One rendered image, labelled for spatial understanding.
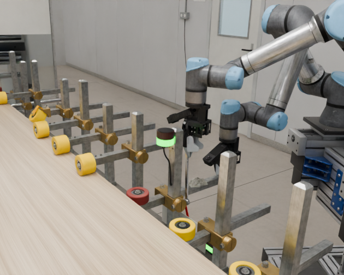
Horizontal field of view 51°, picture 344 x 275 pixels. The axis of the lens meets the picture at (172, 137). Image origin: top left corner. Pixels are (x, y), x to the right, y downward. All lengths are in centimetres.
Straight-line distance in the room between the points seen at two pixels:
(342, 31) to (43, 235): 101
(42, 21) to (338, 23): 265
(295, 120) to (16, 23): 290
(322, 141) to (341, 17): 77
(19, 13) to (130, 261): 263
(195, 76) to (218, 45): 374
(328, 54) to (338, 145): 220
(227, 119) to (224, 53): 347
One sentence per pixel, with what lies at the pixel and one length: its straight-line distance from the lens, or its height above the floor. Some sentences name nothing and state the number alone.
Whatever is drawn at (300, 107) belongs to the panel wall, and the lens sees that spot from 415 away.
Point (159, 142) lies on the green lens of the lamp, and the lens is 122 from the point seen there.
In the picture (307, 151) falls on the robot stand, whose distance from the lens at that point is 176.
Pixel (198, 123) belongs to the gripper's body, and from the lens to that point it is 127.
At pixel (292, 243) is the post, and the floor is 97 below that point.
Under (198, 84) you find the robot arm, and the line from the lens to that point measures 124.
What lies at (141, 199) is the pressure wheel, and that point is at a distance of 127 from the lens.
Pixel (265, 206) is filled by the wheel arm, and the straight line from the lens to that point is 141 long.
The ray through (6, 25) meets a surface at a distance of 329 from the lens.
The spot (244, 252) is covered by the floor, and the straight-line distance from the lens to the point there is 259.
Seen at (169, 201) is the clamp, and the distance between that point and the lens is 135.
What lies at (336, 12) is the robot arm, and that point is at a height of 152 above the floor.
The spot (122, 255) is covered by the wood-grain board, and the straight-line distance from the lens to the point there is 102.
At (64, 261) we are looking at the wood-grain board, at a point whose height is 90.
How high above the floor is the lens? 152
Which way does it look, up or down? 20 degrees down
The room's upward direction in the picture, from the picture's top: 2 degrees clockwise
